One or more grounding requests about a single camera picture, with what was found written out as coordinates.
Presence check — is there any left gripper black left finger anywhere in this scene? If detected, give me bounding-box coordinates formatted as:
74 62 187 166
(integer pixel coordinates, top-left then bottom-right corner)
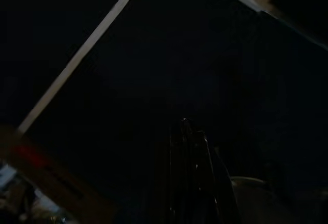
163 118 203 224

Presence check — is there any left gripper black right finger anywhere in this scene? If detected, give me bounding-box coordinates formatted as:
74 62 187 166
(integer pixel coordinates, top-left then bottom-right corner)
196 131 240 224

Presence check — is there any black floor mat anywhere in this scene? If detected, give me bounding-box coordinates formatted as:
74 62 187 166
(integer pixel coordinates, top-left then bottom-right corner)
0 0 328 224

